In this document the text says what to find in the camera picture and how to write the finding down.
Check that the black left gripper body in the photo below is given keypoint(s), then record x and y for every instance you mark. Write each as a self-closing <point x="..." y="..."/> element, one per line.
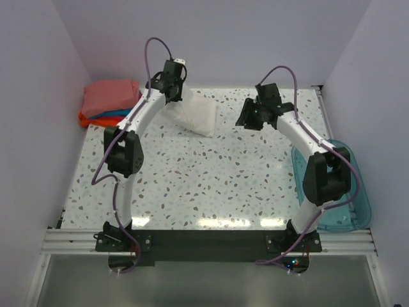
<point x="179" y="84"/>

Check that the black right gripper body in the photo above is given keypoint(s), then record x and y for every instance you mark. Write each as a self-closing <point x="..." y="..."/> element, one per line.
<point x="252" y="114"/>

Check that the white t-shirt with red print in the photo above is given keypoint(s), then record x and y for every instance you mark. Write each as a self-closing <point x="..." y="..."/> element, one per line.
<point x="194" y="113"/>

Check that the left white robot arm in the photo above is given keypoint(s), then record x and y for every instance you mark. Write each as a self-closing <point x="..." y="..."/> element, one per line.
<point x="122" y="144"/>

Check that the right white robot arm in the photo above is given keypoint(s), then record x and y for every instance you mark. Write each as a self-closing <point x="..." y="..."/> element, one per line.
<point x="327" y="176"/>

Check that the blue folded t-shirt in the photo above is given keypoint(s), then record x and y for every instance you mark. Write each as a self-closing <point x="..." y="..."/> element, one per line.
<point x="119" y="112"/>

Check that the pink folded t-shirt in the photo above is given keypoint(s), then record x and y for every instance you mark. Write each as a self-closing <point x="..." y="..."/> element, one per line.
<point x="109" y="95"/>

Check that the orange folded t-shirt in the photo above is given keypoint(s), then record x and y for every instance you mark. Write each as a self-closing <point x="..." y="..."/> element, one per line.
<point x="85" y="122"/>

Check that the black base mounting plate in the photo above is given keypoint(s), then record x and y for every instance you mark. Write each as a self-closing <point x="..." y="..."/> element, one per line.
<point x="147" y="247"/>

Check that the aluminium frame rail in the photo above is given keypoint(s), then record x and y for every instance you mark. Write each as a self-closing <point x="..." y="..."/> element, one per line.
<point x="83" y="242"/>

